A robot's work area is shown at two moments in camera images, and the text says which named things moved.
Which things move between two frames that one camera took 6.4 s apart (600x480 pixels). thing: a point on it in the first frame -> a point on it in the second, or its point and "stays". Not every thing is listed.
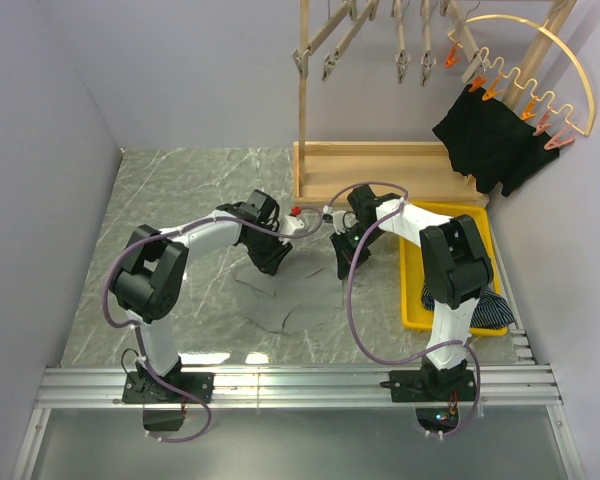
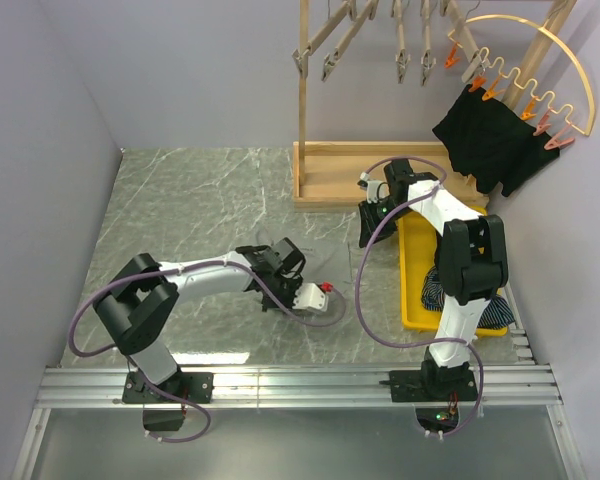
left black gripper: [270, 263] -> [295, 284]
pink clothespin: [557, 140] stays
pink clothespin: [542, 124] stays
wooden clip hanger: [370, 12] stays
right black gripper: [344, 254] -> [369, 223]
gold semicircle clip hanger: [541, 93] stays
